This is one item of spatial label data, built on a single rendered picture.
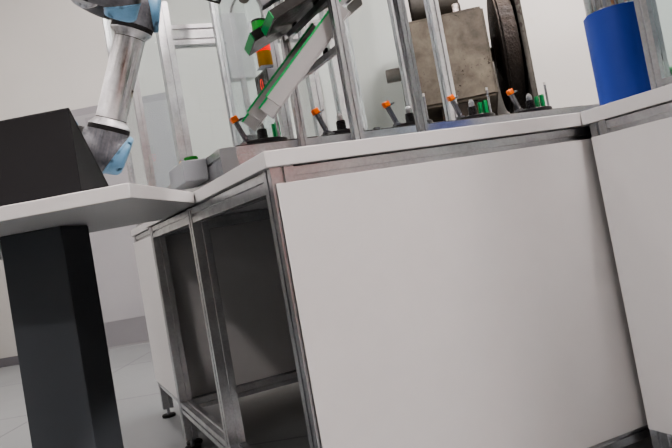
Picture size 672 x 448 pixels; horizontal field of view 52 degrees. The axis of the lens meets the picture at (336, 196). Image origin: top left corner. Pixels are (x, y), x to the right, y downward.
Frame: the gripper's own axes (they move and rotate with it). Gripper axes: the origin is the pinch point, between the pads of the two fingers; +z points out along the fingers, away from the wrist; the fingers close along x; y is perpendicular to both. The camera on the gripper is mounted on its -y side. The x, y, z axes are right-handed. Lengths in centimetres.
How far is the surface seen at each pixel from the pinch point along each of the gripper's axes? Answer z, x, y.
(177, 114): -31, -145, 22
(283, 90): 10.9, 5.6, 23.8
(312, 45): 14.4, 4.0, 11.9
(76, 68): -178, -487, -25
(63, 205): -23, 22, 60
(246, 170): 8, 26, 44
